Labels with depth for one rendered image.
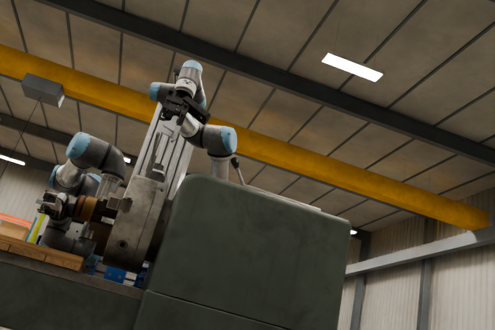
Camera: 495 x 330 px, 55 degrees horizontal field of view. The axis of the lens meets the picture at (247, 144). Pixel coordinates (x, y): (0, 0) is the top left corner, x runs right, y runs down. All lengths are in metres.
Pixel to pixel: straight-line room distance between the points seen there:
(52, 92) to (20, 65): 1.15
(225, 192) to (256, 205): 0.11
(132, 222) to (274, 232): 0.44
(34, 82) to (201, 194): 11.57
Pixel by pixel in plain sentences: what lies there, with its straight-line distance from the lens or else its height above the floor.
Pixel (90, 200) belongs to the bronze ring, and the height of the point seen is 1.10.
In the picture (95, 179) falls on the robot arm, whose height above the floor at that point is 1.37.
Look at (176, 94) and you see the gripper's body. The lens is 1.67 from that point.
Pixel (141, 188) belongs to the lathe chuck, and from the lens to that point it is 1.56.
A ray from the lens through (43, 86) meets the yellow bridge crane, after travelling 12.87.
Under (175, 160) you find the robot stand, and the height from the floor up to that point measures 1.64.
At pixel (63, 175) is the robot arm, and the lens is 2.28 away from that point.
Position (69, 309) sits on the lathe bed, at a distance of 1.48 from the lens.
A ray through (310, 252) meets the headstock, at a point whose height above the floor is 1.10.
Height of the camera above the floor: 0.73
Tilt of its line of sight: 25 degrees up
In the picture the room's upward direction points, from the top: 15 degrees clockwise
